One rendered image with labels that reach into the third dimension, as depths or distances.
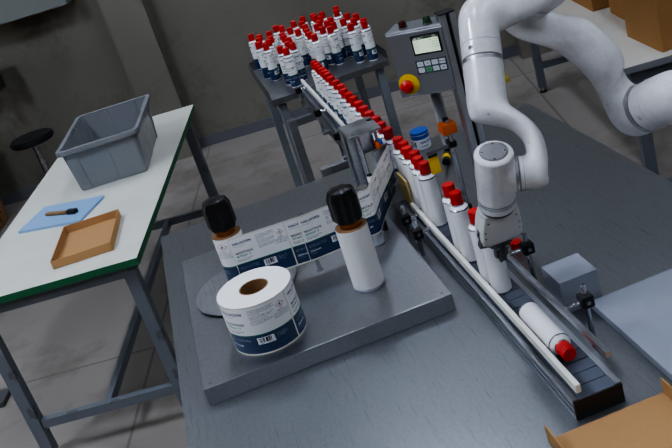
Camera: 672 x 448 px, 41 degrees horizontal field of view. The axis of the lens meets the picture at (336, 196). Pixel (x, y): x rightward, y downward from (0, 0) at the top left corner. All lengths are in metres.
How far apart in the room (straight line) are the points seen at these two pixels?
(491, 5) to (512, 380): 0.83
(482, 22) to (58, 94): 5.41
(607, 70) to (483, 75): 0.34
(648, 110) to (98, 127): 3.23
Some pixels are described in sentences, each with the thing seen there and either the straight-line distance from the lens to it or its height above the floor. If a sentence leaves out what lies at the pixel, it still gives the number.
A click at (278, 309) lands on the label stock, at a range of 2.26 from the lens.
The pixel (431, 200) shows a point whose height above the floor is 0.97.
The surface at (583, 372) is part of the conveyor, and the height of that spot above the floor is 0.88.
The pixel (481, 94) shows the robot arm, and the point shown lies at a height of 1.42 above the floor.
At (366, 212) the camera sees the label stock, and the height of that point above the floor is 1.00.
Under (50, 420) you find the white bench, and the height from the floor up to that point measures 0.19.
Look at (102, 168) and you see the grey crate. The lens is 4.28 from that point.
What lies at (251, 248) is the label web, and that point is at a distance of 2.56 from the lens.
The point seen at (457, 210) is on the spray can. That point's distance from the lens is 2.34.
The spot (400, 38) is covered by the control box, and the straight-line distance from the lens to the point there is 2.44.
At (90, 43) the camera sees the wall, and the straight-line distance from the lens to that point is 6.95.
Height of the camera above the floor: 2.06
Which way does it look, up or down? 23 degrees down
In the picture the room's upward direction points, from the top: 18 degrees counter-clockwise
